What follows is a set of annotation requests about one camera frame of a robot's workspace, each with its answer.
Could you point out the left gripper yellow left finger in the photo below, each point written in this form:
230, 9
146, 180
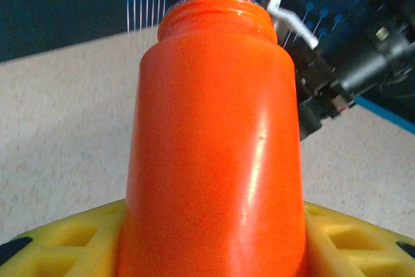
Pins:
58, 251

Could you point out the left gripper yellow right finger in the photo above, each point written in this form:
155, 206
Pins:
356, 251

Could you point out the orange pill bottle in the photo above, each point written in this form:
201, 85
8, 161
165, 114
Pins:
210, 127

